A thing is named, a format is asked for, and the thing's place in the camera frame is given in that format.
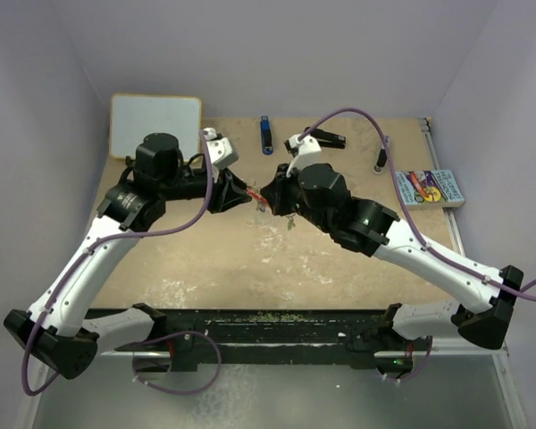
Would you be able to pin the white dry-erase board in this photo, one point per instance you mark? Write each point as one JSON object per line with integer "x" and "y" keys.
{"x": 134, "y": 116}

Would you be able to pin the red-handled metal key organizer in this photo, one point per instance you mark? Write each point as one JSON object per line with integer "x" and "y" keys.
{"x": 254, "y": 192}

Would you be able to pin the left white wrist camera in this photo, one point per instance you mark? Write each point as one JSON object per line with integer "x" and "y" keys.
{"x": 221, "y": 150}

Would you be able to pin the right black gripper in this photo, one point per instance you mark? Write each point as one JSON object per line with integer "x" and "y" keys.
{"x": 276, "y": 189}

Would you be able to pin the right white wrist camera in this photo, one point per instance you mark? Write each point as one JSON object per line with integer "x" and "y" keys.
{"x": 304, "y": 151}

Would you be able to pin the colourful book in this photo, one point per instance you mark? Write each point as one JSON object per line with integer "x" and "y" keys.
{"x": 429, "y": 189}

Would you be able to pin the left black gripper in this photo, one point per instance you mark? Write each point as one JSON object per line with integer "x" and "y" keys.
{"x": 228, "y": 191}

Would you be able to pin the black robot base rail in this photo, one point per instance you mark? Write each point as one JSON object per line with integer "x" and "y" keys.
{"x": 360, "y": 339}

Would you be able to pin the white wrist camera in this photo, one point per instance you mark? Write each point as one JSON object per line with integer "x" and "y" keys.
{"x": 221, "y": 150}
{"x": 304, "y": 151}

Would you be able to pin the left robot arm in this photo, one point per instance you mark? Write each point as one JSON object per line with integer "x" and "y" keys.
{"x": 55, "y": 329}

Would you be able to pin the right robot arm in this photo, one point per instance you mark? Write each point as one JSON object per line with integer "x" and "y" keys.
{"x": 481, "y": 298}

